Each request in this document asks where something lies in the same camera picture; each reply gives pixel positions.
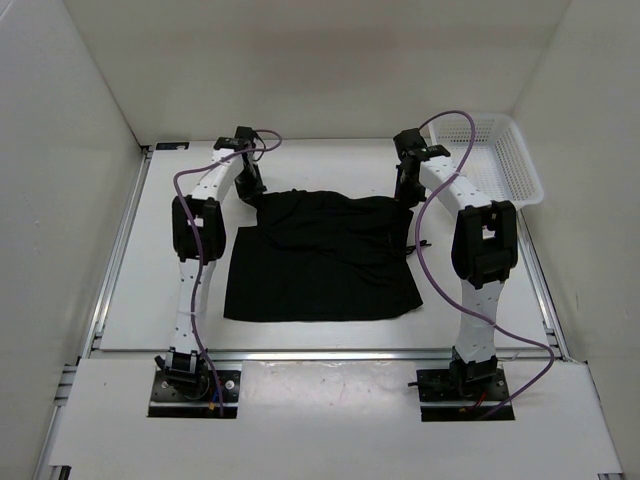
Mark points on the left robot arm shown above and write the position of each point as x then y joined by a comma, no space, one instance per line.
199,241

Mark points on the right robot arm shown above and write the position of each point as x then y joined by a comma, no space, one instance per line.
483,253

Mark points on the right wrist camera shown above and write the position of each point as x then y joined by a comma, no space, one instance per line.
410,143

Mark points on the aluminium rail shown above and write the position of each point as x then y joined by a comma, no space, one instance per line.
510,354
107,289

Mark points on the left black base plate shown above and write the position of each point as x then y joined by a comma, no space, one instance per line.
167,401

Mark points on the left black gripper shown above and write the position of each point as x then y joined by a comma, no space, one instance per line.
254,192

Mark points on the small dark label sticker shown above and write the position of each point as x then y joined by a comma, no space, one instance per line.
172,146

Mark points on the white perforated plastic basket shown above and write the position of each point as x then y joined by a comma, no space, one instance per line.
499,164

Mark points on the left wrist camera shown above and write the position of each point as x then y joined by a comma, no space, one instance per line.
245,138

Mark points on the aluminium left rail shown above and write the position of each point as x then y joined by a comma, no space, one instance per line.
107,289

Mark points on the aluminium front rail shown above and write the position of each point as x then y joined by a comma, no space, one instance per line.
510,354

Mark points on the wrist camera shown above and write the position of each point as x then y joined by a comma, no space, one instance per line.
410,143
245,138

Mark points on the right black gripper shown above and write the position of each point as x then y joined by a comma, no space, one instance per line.
408,200

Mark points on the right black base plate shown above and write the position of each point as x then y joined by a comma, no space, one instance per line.
441,401

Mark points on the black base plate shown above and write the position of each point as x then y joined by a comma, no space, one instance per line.
167,401
441,401

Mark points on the black shorts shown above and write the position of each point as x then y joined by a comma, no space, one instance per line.
315,256

